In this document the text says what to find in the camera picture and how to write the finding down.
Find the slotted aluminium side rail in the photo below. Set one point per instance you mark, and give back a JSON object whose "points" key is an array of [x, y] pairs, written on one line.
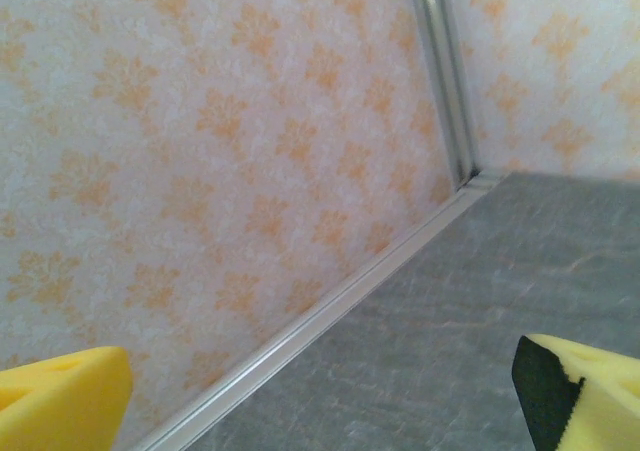
{"points": [[320, 316]]}

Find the aluminium frame post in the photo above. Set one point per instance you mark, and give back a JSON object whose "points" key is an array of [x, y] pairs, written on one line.
{"points": [[440, 71]]}

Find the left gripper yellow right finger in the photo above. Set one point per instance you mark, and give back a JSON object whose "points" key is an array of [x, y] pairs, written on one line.
{"points": [[600, 401]]}

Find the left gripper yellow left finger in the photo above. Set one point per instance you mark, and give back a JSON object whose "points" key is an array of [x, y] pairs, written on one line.
{"points": [[60, 406]]}

